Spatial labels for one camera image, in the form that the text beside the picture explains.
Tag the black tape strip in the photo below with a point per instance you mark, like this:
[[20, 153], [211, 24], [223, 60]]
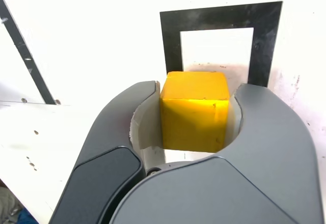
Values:
[[27, 56]]

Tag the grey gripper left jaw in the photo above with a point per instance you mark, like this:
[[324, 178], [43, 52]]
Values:
[[107, 137]]

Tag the yellow cube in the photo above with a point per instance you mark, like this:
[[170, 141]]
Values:
[[193, 117]]

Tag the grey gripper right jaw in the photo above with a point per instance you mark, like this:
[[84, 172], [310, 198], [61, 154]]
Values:
[[267, 145]]

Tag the black tape square outline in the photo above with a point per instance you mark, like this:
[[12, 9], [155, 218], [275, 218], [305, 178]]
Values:
[[216, 17]]

